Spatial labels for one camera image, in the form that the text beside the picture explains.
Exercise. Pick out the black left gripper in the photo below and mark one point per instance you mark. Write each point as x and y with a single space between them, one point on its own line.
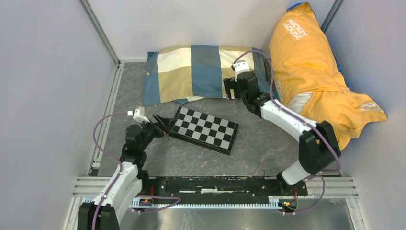
162 123

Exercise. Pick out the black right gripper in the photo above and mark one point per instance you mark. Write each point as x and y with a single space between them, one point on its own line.
230 83

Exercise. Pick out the blue beige checkered pillowcase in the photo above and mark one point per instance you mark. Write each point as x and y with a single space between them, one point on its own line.
191 72

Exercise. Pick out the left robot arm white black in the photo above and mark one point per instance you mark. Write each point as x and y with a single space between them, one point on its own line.
108 208

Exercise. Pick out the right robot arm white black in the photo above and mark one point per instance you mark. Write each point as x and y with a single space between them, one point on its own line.
318 145

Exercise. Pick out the yellow Mickey Mouse pillow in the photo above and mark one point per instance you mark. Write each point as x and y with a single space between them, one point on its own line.
308 81

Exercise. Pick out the black white checkerboard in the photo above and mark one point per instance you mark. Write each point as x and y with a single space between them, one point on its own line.
203 130

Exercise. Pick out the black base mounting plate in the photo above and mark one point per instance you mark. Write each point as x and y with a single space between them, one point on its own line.
258 185

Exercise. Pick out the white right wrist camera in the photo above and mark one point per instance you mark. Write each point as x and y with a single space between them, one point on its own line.
240 67

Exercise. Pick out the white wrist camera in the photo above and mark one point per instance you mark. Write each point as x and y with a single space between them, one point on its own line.
139 115
240 67

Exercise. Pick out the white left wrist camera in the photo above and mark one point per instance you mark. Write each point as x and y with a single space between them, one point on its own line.
139 115

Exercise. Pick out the aluminium frame rail front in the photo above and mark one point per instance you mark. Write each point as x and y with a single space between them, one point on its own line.
335 187

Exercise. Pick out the white slotted cable duct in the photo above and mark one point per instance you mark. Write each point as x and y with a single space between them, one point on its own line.
273 203

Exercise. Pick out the aluminium frame post left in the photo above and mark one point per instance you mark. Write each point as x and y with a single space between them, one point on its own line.
99 30

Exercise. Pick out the aluminium frame post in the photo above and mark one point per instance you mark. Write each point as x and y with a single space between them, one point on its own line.
99 30
331 15

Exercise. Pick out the aluminium frame post right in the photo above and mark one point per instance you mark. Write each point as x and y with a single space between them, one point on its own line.
331 15

